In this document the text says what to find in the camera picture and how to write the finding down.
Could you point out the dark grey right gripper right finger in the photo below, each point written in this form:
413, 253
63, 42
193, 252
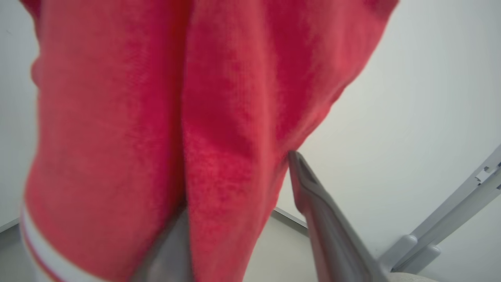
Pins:
332, 235

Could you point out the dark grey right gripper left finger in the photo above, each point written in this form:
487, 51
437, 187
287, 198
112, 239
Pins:
168, 254

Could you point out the red garment with white stripes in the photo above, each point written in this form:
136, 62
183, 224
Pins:
117, 117

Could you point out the grey partition bottom rail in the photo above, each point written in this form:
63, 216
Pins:
291, 220

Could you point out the grey partition post with feet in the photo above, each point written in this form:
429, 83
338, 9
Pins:
450, 211

